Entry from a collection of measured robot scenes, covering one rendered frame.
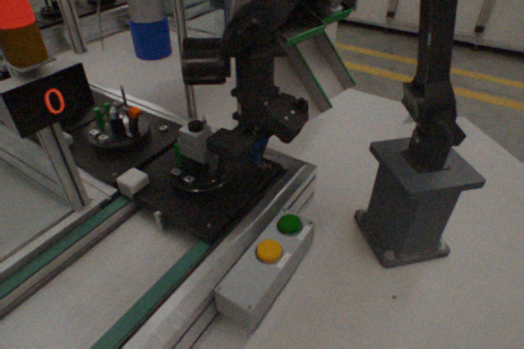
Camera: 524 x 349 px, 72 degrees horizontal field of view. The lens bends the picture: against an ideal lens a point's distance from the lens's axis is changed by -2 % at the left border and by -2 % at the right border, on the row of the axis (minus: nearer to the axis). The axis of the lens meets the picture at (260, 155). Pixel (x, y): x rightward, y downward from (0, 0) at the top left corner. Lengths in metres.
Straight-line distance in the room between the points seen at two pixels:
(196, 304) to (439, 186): 0.42
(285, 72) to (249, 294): 0.54
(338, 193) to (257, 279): 0.37
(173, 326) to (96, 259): 0.23
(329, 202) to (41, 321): 0.59
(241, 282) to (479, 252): 0.50
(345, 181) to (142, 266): 0.51
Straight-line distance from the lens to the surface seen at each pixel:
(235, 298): 0.58
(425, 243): 0.78
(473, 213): 0.95
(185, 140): 0.70
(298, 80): 0.92
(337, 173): 0.95
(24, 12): 0.57
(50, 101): 0.61
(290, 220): 0.66
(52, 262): 0.73
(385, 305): 0.73
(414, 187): 0.64
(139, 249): 0.72
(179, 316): 0.58
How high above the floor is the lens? 1.46
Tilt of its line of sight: 37 degrees down
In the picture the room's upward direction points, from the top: straight up
